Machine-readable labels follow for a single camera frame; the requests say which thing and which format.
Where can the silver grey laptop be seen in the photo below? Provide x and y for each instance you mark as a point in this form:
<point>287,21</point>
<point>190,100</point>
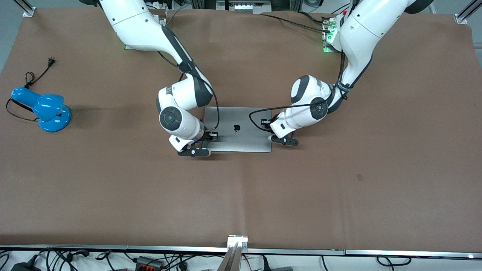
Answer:
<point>233,116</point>

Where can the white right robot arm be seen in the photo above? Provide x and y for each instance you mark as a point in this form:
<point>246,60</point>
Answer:
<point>131,26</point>

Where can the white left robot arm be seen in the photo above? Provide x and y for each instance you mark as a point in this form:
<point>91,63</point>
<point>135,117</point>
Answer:
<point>361,30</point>

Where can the brown table mat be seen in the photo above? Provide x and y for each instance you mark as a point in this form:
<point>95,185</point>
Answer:
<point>339,207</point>

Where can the white multi socket device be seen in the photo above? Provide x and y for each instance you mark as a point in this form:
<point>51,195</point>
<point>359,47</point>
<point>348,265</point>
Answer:
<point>244,6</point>

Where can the grey box with orange connectors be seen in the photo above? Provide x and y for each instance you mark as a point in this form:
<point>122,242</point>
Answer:
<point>145,261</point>

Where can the blue desk lamp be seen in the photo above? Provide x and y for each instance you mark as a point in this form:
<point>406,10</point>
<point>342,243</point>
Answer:
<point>49,109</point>

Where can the white power strip with plugs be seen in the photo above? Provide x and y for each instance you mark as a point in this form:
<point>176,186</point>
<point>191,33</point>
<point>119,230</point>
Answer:
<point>162,5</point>

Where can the black power adapter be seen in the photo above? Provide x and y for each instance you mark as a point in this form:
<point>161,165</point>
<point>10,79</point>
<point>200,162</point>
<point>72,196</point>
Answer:
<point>22,267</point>

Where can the aluminium corner profile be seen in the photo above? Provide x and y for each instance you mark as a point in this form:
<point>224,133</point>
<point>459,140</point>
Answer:
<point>26,8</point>
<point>467,14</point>

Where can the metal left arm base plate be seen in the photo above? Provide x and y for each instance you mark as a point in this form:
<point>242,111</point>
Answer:
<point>326,48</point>

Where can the aluminium camera mount profile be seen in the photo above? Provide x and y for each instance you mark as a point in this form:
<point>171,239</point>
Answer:
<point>233,259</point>

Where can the aluminium table edge rail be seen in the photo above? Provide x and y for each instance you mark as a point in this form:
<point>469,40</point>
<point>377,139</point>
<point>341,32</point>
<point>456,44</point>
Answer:
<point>414,254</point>

